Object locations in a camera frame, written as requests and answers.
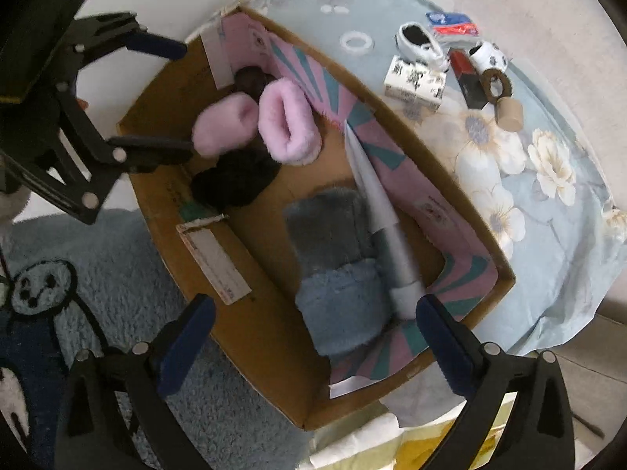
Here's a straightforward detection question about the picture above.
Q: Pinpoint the silver cosmetic tube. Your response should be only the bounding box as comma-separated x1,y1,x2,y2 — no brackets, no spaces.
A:
343,121,425,320

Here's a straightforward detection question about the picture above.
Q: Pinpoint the small pink fluffy sock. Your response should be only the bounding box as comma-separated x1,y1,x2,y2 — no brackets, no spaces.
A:
192,92,259,158

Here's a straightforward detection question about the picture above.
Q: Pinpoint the black bottle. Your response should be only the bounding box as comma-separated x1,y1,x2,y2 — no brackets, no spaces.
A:
190,67,279,212

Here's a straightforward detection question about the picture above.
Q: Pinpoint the grey blue fluffy sock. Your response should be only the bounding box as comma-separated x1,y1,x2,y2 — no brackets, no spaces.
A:
284,187,392,360

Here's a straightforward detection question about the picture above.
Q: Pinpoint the large pink fluffy sock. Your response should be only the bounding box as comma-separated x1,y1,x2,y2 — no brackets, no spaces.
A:
258,78,322,166

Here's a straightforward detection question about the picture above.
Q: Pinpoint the white tape ring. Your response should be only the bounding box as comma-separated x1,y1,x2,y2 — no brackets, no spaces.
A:
338,30,375,54

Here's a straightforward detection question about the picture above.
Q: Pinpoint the beige cylinder jar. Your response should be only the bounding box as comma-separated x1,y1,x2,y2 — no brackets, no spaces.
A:
495,97,524,133

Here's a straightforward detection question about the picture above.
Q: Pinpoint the red and black box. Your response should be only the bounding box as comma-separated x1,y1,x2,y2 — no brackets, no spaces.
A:
448,48,488,109

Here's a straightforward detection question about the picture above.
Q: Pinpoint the white box with calligraphy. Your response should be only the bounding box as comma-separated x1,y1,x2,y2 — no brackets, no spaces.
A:
384,55,446,110

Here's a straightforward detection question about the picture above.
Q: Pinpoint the panda sock with black opening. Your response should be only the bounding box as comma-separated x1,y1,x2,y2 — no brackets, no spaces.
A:
394,21,449,72

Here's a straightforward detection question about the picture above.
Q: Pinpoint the brown ring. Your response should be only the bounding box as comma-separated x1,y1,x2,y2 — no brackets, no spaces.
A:
478,68,515,105

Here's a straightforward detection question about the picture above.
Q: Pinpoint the red blue plastic packet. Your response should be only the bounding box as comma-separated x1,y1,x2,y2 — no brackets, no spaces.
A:
426,12,480,43

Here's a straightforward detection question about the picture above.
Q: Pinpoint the cardboard box with pink lining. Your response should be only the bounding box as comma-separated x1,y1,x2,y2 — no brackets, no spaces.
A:
119,5,515,430

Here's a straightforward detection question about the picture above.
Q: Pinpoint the floral light blue tablecloth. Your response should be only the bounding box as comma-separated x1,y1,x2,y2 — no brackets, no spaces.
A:
241,0,626,354

